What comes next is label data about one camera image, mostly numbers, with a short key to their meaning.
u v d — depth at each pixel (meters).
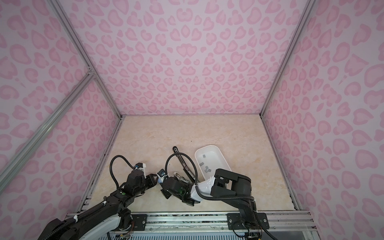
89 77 0.89
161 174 0.72
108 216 0.56
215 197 0.47
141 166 0.80
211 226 0.72
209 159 0.95
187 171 0.88
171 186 0.63
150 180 0.77
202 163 0.93
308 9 0.70
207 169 0.91
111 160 0.66
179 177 0.86
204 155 0.97
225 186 0.51
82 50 0.83
